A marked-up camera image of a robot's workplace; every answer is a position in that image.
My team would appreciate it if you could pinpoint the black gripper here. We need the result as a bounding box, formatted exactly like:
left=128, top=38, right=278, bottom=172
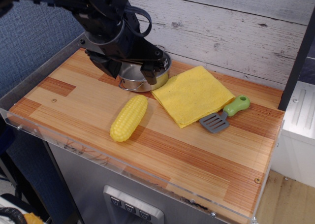
left=79, top=27, right=163, bottom=85

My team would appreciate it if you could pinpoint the yellow toy corn cob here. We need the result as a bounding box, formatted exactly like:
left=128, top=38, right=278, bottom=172
left=110, top=95, right=148, bottom=142

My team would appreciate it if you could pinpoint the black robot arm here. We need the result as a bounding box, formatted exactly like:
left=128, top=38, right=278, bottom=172
left=0, top=0, right=170, bottom=85

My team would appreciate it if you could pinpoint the small steel pot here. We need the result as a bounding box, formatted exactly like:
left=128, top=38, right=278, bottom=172
left=118, top=45, right=172, bottom=93

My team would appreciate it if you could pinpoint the folded yellow cloth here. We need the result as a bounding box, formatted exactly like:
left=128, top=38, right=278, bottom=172
left=151, top=66, right=235, bottom=128

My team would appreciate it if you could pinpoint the clear acrylic table guard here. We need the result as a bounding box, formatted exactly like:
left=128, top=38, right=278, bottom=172
left=0, top=43, right=284, bottom=217

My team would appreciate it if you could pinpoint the stainless steel cabinet front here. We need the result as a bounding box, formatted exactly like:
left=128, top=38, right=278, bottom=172
left=48, top=141, right=255, bottom=224

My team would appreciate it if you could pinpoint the silver button panel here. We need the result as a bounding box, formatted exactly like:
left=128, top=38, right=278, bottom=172
left=103, top=185, right=165, bottom=224

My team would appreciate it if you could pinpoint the white ribbed box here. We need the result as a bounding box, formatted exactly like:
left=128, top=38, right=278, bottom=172
left=271, top=81, right=315, bottom=187

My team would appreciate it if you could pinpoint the black cable loop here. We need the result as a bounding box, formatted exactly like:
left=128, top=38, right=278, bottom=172
left=126, top=1, right=153, bottom=37

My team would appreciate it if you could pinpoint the green handled grey toy spatula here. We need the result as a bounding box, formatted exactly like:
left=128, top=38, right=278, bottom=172
left=199, top=95, right=251, bottom=133

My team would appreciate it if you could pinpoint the black right vertical post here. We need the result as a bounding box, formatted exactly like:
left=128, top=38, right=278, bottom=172
left=277, top=0, right=315, bottom=110

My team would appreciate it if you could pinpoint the black yellow braided cable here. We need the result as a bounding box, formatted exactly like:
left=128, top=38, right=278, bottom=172
left=0, top=207, right=44, bottom=224

